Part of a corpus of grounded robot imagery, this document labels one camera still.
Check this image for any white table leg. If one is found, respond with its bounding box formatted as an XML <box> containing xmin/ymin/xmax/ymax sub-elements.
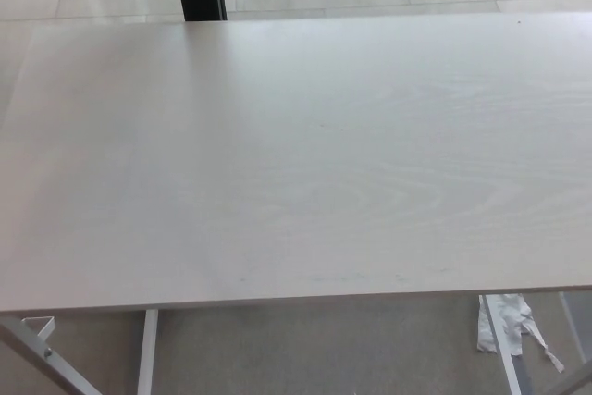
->
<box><xmin>135</xmin><ymin>310</ymin><xmax>160</xmax><ymax>395</ymax></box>
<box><xmin>480</xmin><ymin>294</ymin><xmax>524</xmax><ymax>395</ymax></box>

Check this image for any crumpled white paper scrap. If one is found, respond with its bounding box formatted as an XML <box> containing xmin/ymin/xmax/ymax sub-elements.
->
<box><xmin>475</xmin><ymin>293</ymin><xmax>566</xmax><ymax>374</ymax></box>

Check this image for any white diagonal table brace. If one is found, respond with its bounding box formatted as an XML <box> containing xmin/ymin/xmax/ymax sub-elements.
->
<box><xmin>0</xmin><ymin>315</ymin><xmax>101</xmax><ymax>395</ymax></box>

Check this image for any white metal bracket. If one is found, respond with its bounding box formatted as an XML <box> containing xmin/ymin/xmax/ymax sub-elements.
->
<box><xmin>20</xmin><ymin>315</ymin><xmax>56</xmax><ymax>343</ymax></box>

